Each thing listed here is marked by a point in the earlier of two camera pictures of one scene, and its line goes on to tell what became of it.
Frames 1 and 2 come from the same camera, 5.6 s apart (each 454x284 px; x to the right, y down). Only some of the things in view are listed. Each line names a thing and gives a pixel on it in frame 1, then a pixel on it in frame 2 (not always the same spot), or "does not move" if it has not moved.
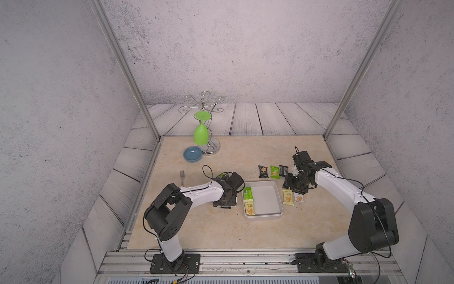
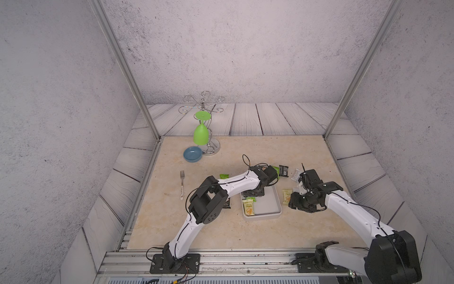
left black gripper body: x=232 y=202 → x=255 y=193
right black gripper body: x=295 y=183 → x=302 y=202
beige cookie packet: x=288 y=197 does not move
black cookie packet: x=283 y=170 does not move
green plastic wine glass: x=201 y=131 does not move
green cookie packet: x=275 y=172 does not move
